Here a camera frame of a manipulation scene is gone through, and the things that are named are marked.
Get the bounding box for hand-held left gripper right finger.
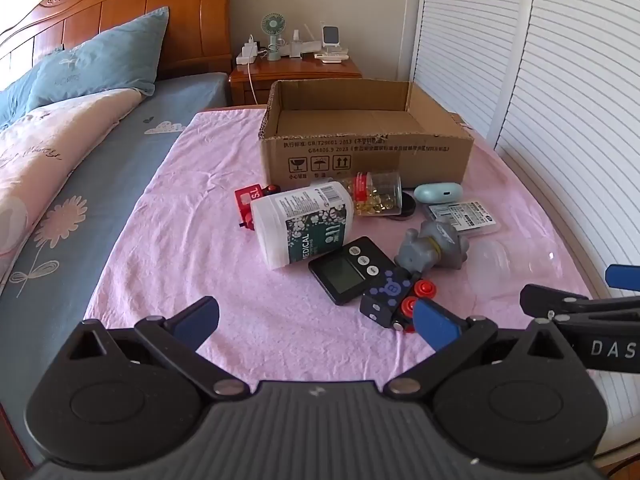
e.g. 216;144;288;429
382;297;573;401

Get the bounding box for white router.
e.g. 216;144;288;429
282;22;326;58

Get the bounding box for white power strip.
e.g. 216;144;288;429
236;45;266;66

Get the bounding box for red toy train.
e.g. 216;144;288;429
234;183;281;231

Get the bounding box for green white medical box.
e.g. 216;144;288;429
250;181;357;271

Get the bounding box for brown cardboard box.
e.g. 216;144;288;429
258;79;476;193

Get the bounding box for black digital timer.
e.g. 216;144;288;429
308;236;396;306

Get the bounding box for white louvered closet door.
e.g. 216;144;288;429
409;0;538;153
492;0;640;411

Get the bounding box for wooden headboard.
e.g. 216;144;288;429
0;0;237;93

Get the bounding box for large blue pillow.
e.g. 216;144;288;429
27;6;170;111

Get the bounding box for wooden nightstand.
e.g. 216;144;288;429
229;56;363;108

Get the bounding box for pink cloth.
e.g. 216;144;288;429
82;105;601;396

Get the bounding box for small blue pillow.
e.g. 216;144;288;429
0;45;63;131

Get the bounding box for teal earbuds case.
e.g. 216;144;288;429
413;182;463;205

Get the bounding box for black toy train car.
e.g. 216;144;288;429
359;267;441;336

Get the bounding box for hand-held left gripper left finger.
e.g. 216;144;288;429
65;296;251;401

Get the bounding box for clear plastic dome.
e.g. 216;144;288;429
467;239;561;306

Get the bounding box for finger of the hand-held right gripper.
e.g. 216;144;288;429
605;264;640;292
520;284;640;323

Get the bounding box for green desk fan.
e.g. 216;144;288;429
261;12;285;62

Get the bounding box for clear labelled plastic case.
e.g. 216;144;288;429
426;200;502;235

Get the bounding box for grey elephant toy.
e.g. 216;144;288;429
394;219;471;273

